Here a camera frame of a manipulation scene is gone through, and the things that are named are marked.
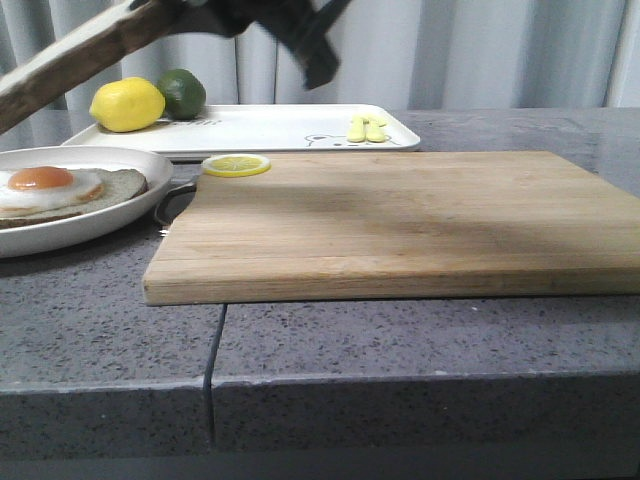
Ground bottom bread slice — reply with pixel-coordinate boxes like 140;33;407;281
1;169;147;229

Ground yellow plastic spoon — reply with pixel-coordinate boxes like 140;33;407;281
364;114;387;143

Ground white bread slice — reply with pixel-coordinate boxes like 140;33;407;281
1;1;186;133

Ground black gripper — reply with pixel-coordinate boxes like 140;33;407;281
160;0;349;90

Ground white round plate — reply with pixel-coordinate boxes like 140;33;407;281
1;146;174;259

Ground white bear-print tray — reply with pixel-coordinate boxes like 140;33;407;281
64;104;420;162

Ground grey curtain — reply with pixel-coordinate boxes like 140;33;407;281
0;0;640;112

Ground lemon slice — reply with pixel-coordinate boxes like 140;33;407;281
201;154;271;178

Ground fried egg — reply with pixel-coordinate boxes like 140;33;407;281
1;166;104;218

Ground yellow lemon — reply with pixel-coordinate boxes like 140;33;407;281
89;77;165;133

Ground green lime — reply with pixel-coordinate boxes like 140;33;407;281
156;69;206;120

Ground wooden cutting board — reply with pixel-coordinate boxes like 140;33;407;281
143;151;639;305

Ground metal cutting board handle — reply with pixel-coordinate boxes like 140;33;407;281
152;176;198;237

